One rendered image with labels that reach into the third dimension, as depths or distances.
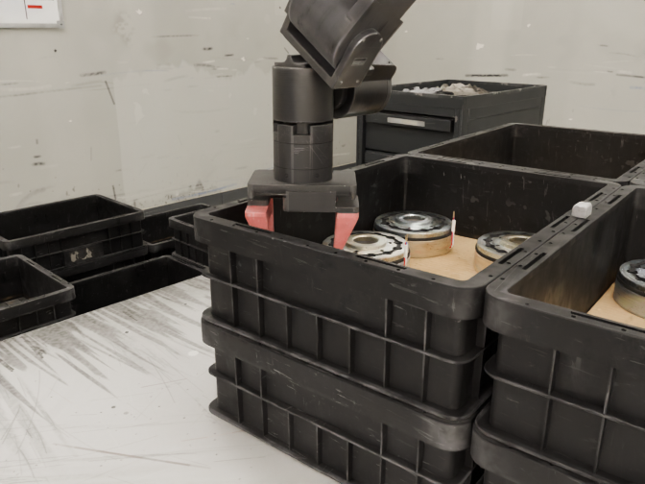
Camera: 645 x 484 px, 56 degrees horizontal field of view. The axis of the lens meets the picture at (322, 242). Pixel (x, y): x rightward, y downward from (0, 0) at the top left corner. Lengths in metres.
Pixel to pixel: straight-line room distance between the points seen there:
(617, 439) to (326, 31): 0.36
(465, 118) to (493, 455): 1.67
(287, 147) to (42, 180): 2.96
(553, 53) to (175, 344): 3.57
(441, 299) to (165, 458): 0.34
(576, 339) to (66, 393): 0.57
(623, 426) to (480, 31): 4.03
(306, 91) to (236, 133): 3.54
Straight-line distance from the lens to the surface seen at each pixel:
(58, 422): 0.74
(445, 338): 0.46
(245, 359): 0.60
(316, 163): 0.57
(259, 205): 0.60
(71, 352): 0.87
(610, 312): 0.68
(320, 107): 0.56
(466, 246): 0.82
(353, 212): 0.57
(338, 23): 0.52
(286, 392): 0.60
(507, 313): 0.42
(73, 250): 1.81
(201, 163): 3.95
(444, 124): 2.09
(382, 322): 0.49
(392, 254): 0.68
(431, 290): 0.44
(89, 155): 3.57
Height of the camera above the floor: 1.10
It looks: 19 degrees down
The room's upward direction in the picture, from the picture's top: straight up
